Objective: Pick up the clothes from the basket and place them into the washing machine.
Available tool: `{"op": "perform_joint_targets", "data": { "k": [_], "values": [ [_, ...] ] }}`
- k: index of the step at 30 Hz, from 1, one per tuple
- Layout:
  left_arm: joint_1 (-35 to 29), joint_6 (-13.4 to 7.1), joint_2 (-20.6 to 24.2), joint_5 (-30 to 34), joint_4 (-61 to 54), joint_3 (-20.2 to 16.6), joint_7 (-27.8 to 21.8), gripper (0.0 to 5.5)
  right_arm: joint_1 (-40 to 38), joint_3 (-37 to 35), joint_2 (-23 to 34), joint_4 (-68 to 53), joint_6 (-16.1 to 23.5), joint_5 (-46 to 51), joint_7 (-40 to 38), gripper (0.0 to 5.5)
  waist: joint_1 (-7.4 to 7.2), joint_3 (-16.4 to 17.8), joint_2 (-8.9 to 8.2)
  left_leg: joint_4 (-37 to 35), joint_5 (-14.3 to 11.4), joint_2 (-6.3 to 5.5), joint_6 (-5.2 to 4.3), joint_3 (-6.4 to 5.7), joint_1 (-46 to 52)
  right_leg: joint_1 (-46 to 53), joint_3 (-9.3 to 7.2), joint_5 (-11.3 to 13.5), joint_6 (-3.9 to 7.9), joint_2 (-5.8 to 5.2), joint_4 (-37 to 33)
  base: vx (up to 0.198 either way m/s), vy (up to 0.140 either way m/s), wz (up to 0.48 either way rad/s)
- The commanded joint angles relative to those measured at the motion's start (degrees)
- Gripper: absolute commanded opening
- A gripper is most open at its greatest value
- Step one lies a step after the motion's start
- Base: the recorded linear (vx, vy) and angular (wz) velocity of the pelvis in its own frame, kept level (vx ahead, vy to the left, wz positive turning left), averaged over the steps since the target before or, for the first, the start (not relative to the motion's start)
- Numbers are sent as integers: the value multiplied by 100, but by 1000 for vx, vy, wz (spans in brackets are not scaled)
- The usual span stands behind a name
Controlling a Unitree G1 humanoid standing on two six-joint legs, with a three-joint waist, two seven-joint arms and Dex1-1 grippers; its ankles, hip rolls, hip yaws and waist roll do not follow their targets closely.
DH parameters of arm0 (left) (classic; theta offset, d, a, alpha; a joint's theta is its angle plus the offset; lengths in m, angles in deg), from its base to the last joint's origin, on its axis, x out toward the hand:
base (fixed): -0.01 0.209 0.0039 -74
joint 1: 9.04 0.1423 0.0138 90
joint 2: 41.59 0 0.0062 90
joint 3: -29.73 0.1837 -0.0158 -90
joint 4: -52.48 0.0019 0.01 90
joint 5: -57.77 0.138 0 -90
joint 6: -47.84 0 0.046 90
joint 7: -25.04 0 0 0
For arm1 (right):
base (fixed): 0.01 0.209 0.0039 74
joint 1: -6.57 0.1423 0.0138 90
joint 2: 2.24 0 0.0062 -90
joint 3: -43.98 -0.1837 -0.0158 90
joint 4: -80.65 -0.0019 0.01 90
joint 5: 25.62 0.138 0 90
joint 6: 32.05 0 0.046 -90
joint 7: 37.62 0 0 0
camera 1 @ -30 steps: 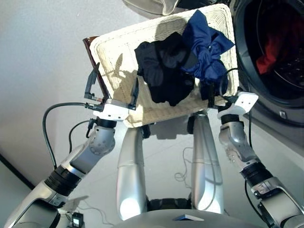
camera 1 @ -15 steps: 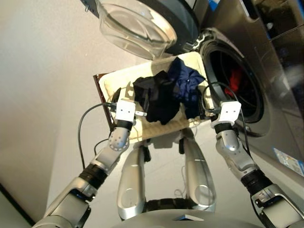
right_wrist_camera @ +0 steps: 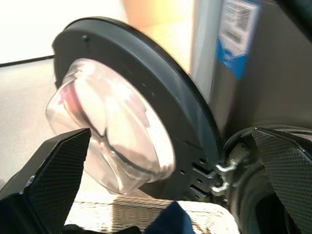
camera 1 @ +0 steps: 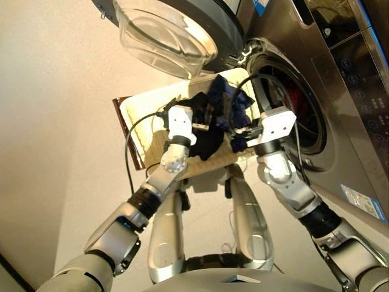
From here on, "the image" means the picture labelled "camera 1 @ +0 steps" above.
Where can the grey robot torso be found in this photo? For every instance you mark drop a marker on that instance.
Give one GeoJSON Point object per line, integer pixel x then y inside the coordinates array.
{"type": "Point", "coordinates": [212, 283]}

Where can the grey washing machine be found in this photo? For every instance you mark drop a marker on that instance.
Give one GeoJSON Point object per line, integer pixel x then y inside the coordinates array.
{"type": "Point", "coordinates": [349, 152]}

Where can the black garment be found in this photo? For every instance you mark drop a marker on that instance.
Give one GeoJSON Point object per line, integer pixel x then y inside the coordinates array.
{"type": "Point", "coordinates": [209, 143]}

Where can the black caster wheel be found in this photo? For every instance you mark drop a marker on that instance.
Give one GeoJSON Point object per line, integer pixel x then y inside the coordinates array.
{"type": "Point", "coordinates": [184, 200]}
{"type": "Point", "coordinates": [228, 188]}

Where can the dark brown cart panel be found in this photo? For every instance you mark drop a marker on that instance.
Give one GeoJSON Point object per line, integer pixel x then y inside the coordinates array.
{"type": "Point", "coordinates": [123, 121]}

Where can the navy blue garment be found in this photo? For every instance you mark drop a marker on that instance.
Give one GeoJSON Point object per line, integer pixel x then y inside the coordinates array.
{"type": "Point", "coordinates": [217, 88]}

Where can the round glass washing machine door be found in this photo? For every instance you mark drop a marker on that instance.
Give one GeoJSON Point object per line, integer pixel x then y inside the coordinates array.
{"type": "Point", "coordinates": [164, 39]}

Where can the blue white energy label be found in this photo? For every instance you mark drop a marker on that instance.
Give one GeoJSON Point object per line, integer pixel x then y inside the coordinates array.
{"type": "Point", "coordinates": [361, 200]}

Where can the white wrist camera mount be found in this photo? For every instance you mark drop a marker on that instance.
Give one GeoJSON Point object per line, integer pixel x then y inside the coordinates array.
{"type": "Point", "coordinates": [180, 121]}
{"type": "Point", "coordinates": [276, 124]}

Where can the pale woven laundry basket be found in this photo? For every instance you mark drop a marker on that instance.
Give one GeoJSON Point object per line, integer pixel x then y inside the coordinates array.
{"type": "Point", "coordinates": [209, 165]}

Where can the silver robot leg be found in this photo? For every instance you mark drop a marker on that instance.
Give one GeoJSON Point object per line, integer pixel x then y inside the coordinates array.
{"type": "Point", "coordinates": [165, 237]}
{"type": "Point", "coordinates": [252, 225]}

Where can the small blue sticker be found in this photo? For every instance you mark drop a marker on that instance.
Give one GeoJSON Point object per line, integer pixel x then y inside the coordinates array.
{"type": "Point", "coordinates": [261, 6]}

